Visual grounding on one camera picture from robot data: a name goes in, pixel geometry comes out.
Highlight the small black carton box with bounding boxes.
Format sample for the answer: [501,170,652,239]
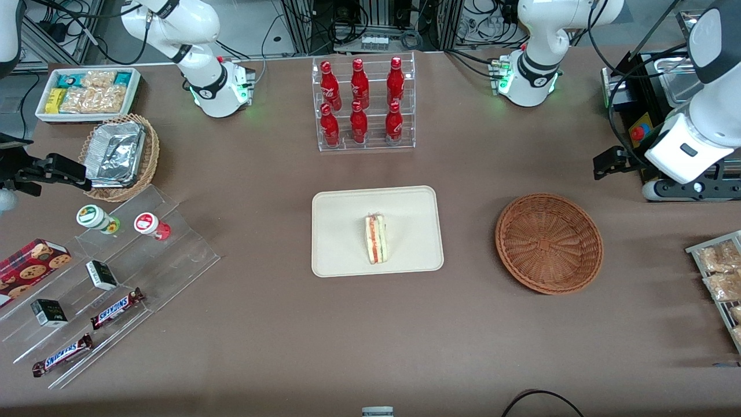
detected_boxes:
[86,260,119,291]
[30,299,68,328]

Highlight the Snickers chocolate bar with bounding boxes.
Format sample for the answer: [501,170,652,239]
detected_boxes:
[90,288,145,331]
[32,333,94,378]

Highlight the beige plastic tray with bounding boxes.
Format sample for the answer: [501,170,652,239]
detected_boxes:
[311,185,445,278]

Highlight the clear cracker bag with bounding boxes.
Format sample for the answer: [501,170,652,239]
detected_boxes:
[61,86,125,114]
[81,71,116,89]

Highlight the black roller grill appliance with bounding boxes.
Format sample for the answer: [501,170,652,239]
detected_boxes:
[602,49,741,203]

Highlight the red tartan cookie box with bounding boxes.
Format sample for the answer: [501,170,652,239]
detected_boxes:
[0,239,72,308]

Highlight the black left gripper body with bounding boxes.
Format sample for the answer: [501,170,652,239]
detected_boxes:
[617,151,648,174]

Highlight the red lid yogurt jar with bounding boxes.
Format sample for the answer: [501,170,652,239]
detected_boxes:
[134,213,171,241]

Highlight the aluminium frame rack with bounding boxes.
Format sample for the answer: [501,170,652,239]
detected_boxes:
[278,0,464,56]

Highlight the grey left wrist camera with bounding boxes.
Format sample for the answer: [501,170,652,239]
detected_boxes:
[641,178,741,202]

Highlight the grey wire rack tray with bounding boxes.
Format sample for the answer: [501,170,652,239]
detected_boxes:
[686,231,741,354]

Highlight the silver foil pack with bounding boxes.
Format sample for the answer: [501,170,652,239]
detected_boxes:
[86,120,146,188]
[96,136,145,185]

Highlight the clear acrylic bottle rack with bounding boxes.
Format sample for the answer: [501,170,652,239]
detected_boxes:
[311,52,416,152]

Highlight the light wicker basket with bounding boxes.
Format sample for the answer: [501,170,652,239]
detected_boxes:
[78,114,160,203]

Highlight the white snack bin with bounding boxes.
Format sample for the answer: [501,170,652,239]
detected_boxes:
[35,67,141,124]

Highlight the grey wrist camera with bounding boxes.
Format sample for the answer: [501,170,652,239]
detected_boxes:
[0,177,42,216]
[641,178,741,202]

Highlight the brown wicker basket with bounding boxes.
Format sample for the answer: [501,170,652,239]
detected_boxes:
[496,193,604,295]

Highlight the green lid yogurt jar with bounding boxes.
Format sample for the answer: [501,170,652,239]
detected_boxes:
[76,205,121,235]

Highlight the triangle sandwich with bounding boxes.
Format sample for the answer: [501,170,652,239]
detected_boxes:
[364,213,390,265]

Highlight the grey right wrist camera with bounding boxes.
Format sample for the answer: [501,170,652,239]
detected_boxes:
[0,177,42,216]

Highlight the steel pan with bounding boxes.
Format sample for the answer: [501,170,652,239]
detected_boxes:
[654,56,704,111]

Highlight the red cola bottle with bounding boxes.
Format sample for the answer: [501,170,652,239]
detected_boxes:
[320,61,342,111]
[350,101,369,144]
[385,101,404,145]
[387,56,405,106]
[320,103,340,147]
[351,58,370,109]

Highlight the clear acrylic stepped stand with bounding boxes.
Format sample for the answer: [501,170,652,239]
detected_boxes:
[0,184,221,390]

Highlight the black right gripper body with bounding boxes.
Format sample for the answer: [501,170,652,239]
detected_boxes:
[0,152,44,181]

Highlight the black floor cable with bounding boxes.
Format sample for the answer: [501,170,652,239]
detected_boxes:
[501,389,585,417]

